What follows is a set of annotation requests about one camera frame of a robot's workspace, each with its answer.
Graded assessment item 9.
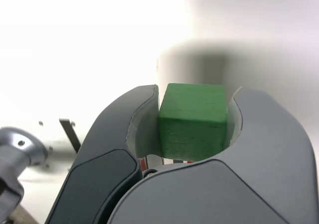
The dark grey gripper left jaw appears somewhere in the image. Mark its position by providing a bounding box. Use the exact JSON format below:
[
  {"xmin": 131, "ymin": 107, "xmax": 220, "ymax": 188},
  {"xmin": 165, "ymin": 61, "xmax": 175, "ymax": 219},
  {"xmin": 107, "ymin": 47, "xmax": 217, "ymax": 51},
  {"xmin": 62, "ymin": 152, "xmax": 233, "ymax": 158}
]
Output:
[{"xmin": 46, "ymin": 84, "xmax": 164, "ymax": 224}]

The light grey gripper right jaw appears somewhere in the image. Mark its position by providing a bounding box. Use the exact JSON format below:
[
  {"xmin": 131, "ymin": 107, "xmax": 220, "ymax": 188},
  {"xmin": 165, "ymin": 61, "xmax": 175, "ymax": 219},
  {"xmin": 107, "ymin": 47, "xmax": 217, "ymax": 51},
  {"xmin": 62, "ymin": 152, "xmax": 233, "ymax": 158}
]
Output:
[{"xmin": 107, "ymin": 86, "xmax": 319, "ymax": 224}]

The green cube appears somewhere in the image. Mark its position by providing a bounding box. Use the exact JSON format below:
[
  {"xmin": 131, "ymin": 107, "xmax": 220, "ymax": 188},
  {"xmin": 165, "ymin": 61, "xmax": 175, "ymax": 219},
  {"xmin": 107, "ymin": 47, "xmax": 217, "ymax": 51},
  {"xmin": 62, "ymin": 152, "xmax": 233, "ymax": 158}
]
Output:
[{"xmin": 158, "ymin": 83, "xmax": 229, "ymax": 161}]

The black tape strip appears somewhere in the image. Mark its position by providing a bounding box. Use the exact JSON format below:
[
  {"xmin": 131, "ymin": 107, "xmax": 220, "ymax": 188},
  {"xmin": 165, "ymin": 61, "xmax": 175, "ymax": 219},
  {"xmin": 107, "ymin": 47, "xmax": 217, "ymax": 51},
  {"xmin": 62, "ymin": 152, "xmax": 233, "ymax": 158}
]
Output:
[{"xmin": 59, "ymin": 118, "xmax": 82, "ymax": 152}]

